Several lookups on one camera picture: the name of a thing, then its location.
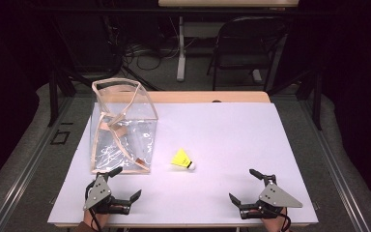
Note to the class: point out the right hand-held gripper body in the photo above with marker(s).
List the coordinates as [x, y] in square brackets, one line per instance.
[275, 197]

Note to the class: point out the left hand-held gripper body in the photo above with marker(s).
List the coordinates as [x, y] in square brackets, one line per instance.
[97, 195]

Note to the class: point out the clear plastic bag beige trim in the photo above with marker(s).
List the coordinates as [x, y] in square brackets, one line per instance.
[122, 151]

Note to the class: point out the yellow shuttlecock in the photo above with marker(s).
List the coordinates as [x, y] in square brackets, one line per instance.
[181, 158]

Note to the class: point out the person's left hand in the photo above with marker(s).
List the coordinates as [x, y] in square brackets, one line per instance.
[95, 220]

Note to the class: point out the person's right hand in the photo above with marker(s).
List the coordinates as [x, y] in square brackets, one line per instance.
[272, 224]

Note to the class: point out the white table cover board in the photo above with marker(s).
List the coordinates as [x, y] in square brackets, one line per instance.
[212, 138]

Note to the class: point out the black tape square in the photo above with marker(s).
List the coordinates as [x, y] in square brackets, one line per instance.
[60, 137]

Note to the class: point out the wooden table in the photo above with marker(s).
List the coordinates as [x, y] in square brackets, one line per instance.
[206, 96]

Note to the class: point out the black folding chair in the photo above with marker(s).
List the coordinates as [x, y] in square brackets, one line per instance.
[248, 48]

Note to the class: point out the white desk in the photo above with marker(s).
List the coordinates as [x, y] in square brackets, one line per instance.
[182, 48]

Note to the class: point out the black metal frame post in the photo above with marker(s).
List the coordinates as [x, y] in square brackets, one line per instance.
[317, 96]
[53, 96]

